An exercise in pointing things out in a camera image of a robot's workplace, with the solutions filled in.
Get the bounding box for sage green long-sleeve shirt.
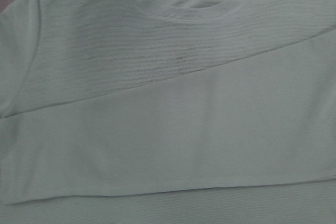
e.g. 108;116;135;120
1;0;335;223

